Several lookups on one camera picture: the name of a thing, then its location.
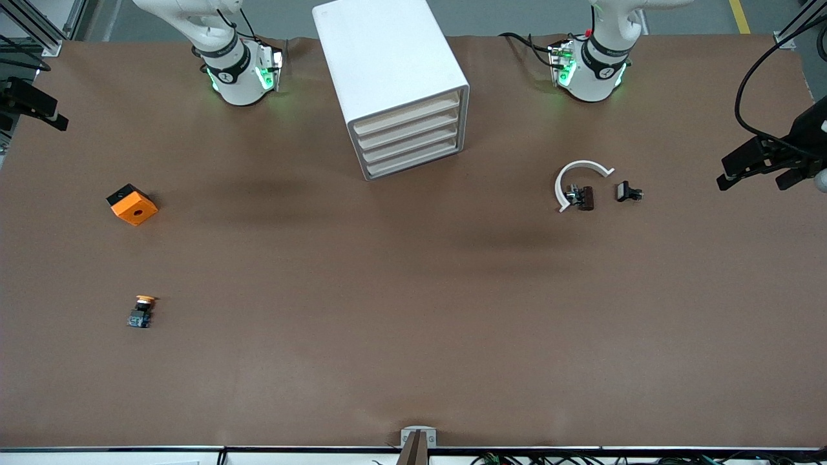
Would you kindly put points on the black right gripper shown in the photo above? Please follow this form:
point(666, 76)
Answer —
point(14, 94)

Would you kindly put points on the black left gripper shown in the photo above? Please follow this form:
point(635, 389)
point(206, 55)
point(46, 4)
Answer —
point(809, 137)

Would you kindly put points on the orange-capped push button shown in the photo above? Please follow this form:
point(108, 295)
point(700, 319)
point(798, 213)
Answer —
point(139, 318)

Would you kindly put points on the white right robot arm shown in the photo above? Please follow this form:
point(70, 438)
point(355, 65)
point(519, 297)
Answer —
point(236, 84)

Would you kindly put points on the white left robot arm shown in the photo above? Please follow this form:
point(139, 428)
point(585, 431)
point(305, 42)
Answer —
point(591, 84)

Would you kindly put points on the white drawer cabinet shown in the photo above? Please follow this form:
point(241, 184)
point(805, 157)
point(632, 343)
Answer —
point(381, 58)

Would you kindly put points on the small black clip part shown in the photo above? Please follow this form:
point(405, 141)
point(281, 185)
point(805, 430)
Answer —
point(623, 191)

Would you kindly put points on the orange box with hole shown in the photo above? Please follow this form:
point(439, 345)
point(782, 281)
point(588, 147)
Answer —
point(136, 210)

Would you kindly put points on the white curved plastic part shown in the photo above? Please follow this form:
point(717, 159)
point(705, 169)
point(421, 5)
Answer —
point(585, 164)

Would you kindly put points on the small brown electrical component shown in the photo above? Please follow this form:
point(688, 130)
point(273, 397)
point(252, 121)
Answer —
point(586, 197)

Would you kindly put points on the brown table mat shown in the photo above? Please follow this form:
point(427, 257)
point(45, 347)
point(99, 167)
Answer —
point(413, 290)

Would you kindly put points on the green terminal connector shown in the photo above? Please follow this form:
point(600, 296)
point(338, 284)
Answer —
point(489, 459)

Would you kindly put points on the aluminium frame profile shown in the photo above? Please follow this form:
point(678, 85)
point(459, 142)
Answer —
point(52, 46)
point(785, 40)

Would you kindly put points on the aluminium camera post bracket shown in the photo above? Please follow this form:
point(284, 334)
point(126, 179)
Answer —
point(418, 445)

